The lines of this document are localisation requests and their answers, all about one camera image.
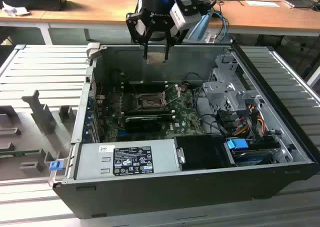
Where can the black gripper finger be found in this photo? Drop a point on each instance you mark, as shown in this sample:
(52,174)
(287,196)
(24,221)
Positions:
(178,35)
(135,27)

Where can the silver square CPU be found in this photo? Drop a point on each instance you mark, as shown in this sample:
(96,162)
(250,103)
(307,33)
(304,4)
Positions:
(156,58)

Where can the thin metal locking lever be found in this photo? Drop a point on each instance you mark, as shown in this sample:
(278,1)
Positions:
(136,94)
(176,98)

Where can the black RAM slot bank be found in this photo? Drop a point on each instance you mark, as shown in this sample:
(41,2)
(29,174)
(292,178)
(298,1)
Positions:
(150,112)
(150,87)

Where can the black CPU socket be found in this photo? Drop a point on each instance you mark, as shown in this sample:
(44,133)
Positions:
(147,102)

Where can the blue expansion slot brackets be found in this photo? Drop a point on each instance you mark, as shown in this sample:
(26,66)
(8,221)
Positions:
(87,122)

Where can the wooden office desk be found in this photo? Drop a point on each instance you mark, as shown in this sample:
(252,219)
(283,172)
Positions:
(100,9)

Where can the silver metal drive cage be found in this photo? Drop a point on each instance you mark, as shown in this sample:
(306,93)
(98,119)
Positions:
(220,89)

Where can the green motherboard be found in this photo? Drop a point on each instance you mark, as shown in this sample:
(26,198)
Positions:
(185,117)

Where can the white paper sheet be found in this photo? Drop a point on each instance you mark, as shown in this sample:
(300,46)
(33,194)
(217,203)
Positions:
(262,3)

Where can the black graphics card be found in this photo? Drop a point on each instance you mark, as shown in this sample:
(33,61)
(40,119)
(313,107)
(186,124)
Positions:
(142,124)

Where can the black fan shroud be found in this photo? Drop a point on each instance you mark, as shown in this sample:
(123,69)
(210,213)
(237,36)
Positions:
(200,152)

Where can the crumpled white paper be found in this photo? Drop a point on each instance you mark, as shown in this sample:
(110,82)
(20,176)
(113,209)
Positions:
(15,10)

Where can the blue disk carrier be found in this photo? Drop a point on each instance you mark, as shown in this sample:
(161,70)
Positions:
(236,145)

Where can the white barcode sticker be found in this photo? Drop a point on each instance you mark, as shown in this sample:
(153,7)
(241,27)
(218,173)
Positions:
(106,149)

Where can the grey closed notebook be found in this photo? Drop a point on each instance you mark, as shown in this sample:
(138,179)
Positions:
(300,3)

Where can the grey parts rack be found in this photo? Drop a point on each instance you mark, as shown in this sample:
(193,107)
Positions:
(42,117)

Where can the black power supply label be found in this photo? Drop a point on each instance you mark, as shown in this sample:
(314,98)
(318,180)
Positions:
(133,159)

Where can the white table leg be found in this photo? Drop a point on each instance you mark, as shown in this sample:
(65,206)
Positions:
(313,78)

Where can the hard disk drive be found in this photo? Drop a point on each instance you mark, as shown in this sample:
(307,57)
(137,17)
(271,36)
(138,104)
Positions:
(252,158)

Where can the silver power supply unit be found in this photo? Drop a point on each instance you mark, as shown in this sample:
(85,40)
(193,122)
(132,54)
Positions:
(92,164)

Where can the blue plastic latch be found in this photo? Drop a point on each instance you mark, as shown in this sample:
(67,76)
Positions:
(56,166)

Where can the black open PC case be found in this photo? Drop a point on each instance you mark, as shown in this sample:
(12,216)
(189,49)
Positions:
(175,197)

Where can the green RAM stick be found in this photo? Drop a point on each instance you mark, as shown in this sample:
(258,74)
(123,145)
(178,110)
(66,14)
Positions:
(20,152)

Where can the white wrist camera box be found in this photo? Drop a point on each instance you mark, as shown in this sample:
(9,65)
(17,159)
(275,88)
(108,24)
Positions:
(186,18)

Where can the black camera bracket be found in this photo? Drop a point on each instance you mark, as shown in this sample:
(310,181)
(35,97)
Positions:
(192,5)

